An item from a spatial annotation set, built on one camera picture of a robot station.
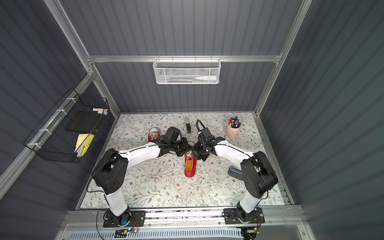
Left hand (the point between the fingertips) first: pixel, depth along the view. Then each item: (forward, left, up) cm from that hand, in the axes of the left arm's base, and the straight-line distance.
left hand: (194, 146), depth 87 cm
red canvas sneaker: (+15, +28, -7) cm, 32 cm away
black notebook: (+6, +58, +16) cm, 61 cm away
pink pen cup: (+14, -25, -5) cm, 29 cm away
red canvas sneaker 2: (-7, +2, -6) cm, 10 cm away
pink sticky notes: (+15, +54, +15) cm, 59 cm away
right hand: (-3, +2, -3) cm, 4 cm away
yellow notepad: (-11, +47, +22) cm, 53 cm away
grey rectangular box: (-13, -24, -8) cm, 28 cm away
